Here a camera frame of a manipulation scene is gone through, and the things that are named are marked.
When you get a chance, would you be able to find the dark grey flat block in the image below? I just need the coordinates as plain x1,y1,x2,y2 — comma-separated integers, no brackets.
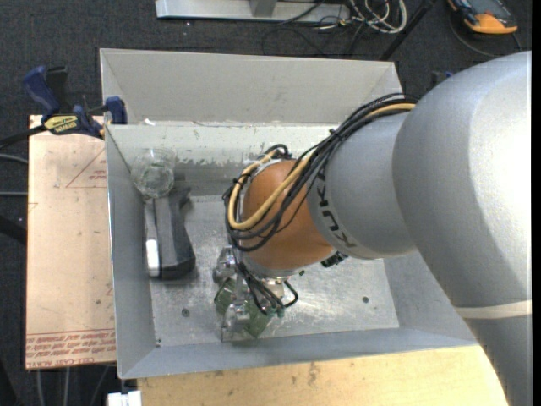
143,187,198,282

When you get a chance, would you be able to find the brown cardboard board, red print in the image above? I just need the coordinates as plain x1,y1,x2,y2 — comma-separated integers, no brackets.
25,114,117,370

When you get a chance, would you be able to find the dark green block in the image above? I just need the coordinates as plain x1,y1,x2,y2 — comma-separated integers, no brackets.
213,280,276,338

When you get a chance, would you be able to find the clear glass cup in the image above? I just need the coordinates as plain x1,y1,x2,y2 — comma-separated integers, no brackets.
129,147,178,201

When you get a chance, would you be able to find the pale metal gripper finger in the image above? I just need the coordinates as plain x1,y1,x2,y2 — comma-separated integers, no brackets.
212,246,241,285
220,301,254,343

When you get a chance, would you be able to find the grey metal bin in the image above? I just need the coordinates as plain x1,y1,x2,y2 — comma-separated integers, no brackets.
99,47,481,381

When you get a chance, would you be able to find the black cylinder on white bracket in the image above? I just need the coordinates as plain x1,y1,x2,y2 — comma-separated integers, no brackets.
320,250,350,269

